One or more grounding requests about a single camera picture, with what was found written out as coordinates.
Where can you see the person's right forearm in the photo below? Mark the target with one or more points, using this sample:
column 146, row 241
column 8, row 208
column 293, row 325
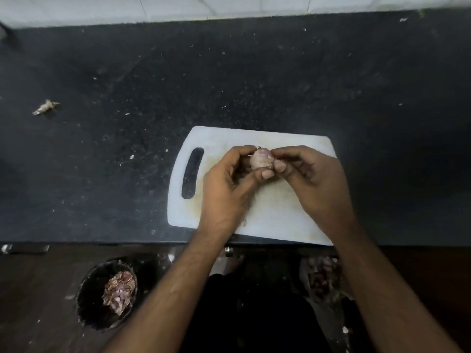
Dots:
column 386, row 294

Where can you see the person's right hand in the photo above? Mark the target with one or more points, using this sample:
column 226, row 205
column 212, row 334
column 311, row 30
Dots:
column 316, row 187

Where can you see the pale peeled onion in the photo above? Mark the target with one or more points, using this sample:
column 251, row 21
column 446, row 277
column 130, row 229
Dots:
column 261, row 159

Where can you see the person's left hand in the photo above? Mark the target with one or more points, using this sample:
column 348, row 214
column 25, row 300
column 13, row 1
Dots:
column 220, row 202

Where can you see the person's black trousers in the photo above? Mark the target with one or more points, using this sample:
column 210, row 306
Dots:
column 254, row 312

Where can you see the dry onion peel scrap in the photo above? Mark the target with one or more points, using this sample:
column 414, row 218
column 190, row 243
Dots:
column 45, row 107

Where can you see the bag of onions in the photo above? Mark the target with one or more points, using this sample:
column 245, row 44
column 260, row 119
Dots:
column 322, row 277

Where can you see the pile of onion peels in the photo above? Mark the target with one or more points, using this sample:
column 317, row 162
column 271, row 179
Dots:
column 119, row 292

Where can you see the person's foot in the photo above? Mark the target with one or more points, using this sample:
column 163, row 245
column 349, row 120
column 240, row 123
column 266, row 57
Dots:
column 228, row 262

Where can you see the person's left thumb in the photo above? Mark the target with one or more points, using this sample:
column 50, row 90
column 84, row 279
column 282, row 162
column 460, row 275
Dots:
column 254, row 178

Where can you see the person's right thumb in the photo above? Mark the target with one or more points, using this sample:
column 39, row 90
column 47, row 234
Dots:
column 285, row 169

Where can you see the black waste bin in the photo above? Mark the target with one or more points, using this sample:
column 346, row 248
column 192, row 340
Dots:
column 105, row 294

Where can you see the white plastic cutting board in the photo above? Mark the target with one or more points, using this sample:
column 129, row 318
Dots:
column 279, row 209

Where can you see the person's left forearm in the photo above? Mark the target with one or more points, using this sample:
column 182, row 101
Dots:
column 165, row 297

